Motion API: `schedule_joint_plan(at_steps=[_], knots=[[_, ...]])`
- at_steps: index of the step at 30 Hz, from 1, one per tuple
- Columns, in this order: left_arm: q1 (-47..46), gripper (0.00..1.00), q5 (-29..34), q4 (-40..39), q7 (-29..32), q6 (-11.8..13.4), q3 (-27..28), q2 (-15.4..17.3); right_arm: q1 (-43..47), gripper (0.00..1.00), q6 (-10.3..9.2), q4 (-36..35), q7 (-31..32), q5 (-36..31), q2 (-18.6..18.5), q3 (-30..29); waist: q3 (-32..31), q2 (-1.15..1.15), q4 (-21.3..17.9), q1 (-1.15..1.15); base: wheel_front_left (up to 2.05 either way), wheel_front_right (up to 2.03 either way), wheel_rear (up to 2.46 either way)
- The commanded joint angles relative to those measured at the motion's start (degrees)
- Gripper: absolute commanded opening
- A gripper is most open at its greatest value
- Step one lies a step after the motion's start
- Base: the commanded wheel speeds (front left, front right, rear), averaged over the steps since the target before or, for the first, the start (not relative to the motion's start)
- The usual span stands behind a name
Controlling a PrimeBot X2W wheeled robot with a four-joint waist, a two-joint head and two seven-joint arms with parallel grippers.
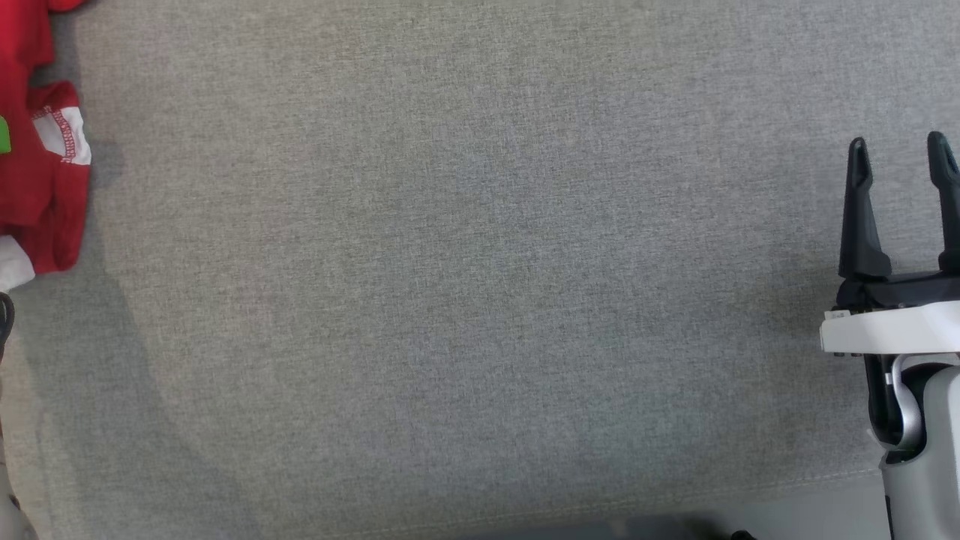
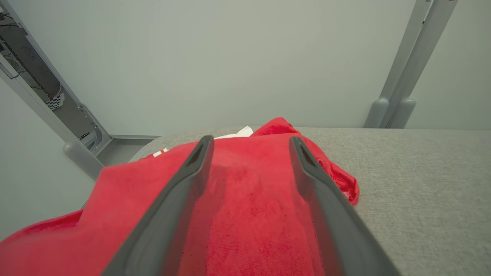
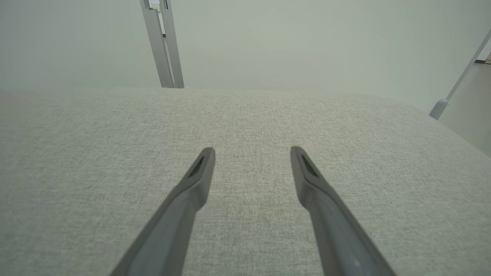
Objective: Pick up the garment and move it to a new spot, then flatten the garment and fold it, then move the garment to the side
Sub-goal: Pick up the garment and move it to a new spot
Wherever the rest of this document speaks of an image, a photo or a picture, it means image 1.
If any red jersey with number 23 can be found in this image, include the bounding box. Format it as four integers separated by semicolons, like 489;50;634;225
0;0;92;293

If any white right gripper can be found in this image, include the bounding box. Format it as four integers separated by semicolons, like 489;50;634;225
820;130;960;358

